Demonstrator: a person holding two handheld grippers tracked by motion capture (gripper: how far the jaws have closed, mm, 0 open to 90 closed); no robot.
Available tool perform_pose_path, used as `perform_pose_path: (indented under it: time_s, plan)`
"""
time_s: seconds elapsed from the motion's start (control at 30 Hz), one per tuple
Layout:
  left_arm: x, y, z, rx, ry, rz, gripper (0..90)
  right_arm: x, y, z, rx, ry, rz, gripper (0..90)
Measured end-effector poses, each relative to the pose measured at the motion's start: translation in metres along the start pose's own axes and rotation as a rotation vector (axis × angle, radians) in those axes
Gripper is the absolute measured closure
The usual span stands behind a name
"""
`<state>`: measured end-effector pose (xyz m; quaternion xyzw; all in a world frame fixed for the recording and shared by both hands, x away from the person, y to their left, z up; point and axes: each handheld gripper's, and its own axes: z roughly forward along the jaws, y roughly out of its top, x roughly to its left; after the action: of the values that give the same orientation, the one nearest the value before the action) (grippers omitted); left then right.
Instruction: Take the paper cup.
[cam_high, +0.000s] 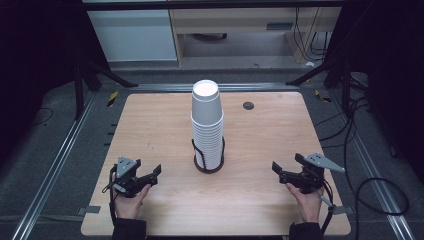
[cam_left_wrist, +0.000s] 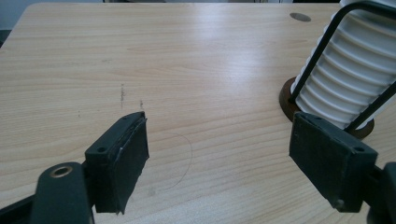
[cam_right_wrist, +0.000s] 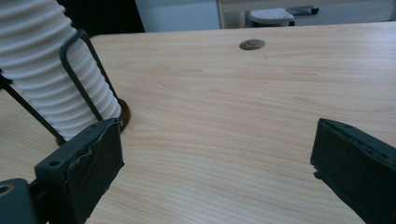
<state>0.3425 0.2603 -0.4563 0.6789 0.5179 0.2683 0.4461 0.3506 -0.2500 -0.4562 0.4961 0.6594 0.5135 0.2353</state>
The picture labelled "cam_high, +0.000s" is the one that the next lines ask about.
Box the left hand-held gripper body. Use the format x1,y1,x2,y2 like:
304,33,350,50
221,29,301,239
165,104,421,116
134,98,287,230
113,156,144,198

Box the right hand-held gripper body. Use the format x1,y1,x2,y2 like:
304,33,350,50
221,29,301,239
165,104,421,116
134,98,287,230
294,152,346,194

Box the black wire cup holder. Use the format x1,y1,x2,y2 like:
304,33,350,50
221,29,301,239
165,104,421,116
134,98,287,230
190,136,226,175

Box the stack of white cups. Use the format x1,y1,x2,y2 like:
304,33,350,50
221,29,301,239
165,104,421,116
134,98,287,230
190,116,225,171

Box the person's left hand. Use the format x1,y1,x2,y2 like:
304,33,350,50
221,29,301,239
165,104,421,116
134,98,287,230
112,183,153,221

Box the person's right hand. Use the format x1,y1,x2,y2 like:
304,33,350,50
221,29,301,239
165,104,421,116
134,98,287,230
285,182,325,224

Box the yellow black tape strip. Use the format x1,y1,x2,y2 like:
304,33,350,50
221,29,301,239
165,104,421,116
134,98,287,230
106,90,120,108
314,89,333,104

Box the black metal stand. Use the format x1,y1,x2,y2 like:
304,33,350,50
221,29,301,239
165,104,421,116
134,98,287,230
73,59,138,120
285,54,354,115

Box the white cabinet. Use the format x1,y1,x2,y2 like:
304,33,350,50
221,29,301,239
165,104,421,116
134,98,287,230
87,9,178,63

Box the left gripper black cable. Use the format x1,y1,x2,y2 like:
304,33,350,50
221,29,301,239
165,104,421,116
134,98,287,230
101,164,118,226

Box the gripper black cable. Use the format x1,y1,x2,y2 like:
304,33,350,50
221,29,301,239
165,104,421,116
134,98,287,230
101,164,118,226
319,179,337,235

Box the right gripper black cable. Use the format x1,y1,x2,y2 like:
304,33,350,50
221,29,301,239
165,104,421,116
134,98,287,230
319,179,337,235

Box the grey table bracket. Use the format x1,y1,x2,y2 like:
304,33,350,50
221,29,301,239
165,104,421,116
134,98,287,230
330,205,355,216
77,205,102,216

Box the black looped floor cable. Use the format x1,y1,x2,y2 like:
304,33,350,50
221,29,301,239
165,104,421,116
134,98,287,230
343,99,410,240

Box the black floor cable bundle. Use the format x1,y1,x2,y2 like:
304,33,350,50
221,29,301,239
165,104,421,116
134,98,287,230
314,96,372,150

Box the metal floor rail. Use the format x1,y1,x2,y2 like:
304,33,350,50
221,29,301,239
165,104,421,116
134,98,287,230
328,89,416,240
11,92,98,240

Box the thin black floor cable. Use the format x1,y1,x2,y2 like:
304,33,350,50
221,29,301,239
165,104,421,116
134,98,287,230
26,106,54,130

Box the black hanging desk cables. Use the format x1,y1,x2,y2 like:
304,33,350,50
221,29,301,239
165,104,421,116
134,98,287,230
293,7,332,63

